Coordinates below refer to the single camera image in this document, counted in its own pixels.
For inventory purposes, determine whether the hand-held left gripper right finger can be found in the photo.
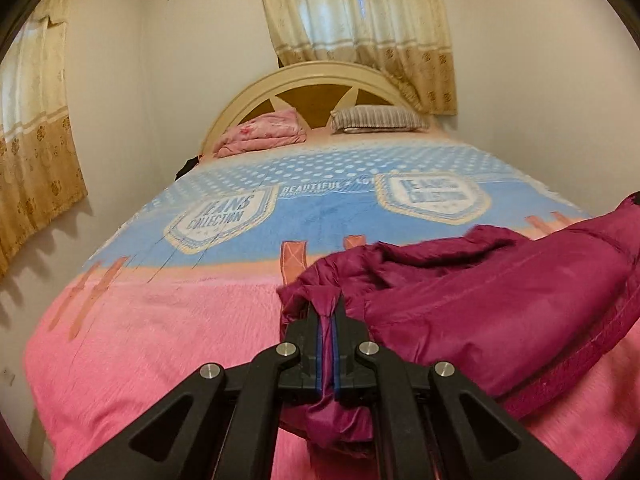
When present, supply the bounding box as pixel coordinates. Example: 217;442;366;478
332;302;581;480

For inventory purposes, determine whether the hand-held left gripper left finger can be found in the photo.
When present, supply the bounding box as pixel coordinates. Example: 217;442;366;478
62;305;324;480

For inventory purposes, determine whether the magenta quilted puffer jacket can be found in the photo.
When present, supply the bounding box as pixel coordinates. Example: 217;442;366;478
276;191;640;461

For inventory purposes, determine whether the bed with blue-pink bedspread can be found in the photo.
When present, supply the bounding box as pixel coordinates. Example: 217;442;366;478
22;137;640;480

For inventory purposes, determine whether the peach bed sheet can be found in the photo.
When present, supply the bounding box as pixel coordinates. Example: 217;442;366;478
200;127;451;161

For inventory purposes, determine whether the black object beside bed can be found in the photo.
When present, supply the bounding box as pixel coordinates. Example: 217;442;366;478
175;156;201;181

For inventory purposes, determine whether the folded pink floral quilt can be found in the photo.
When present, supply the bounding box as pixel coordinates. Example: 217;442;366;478
212;108;308;159

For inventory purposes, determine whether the striped pillow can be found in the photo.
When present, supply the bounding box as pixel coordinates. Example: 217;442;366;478
330;105;431;135

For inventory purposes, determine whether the cream wooden headboard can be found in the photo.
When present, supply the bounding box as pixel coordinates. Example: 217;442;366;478
200;61;426;158

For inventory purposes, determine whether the beige floral curtain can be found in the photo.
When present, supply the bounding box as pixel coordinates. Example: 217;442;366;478
357;0;458;116
251;0;368;68
0;0;90;276

